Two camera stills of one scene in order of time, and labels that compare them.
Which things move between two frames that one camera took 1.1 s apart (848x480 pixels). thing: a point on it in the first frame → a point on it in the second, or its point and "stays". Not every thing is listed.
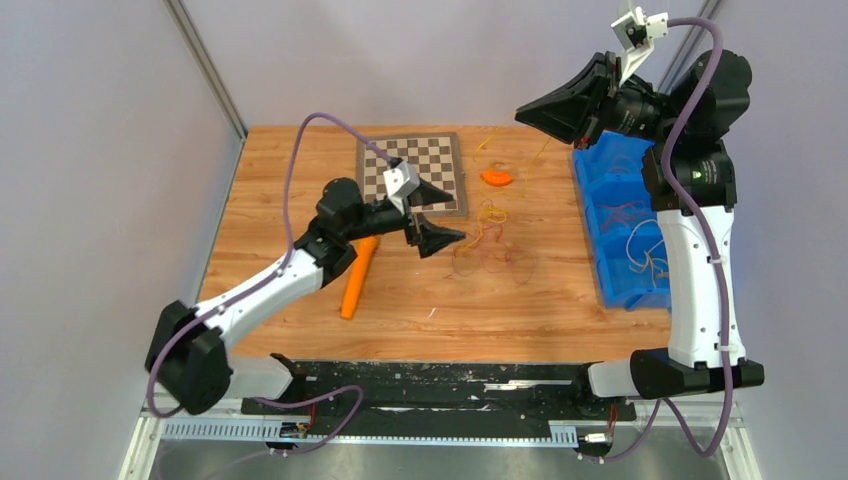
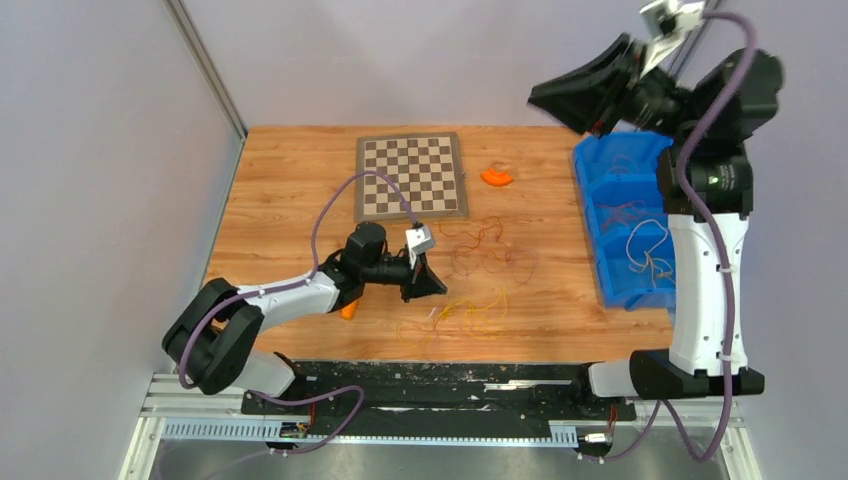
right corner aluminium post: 692,43 stays
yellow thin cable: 477,146 → 467,319
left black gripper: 430,238 → 421,281
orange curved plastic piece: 497,178 stays
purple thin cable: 621,212 stays
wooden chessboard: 433,158 stays
